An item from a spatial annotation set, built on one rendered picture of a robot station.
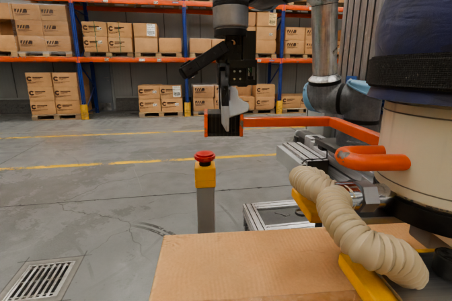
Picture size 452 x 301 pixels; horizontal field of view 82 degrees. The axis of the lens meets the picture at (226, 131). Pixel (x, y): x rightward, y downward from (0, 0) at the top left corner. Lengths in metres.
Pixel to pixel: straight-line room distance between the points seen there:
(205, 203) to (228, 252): 0.35
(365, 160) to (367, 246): 0.11
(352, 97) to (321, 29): 0.25
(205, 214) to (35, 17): 7.62
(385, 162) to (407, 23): 0.17
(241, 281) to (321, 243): 0.20
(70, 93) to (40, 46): 1.29
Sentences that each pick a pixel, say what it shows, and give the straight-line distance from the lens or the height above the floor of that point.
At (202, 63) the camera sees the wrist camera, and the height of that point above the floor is 1.32.
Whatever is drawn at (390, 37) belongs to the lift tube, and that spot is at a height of 1.35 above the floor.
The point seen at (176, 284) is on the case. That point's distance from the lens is 0.53.
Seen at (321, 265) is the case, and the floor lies 0.95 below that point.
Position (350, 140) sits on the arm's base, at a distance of 1.01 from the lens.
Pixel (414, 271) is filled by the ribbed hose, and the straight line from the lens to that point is 0.35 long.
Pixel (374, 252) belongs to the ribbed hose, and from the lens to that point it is 0.32.
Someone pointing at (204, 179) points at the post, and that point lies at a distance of 0.86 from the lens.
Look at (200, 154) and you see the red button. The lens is 0.85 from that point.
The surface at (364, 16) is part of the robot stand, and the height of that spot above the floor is 1.52.
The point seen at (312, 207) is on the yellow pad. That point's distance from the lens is 0.48.
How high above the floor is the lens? 1.31
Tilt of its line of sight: 14 degrees down
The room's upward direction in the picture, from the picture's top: straight up
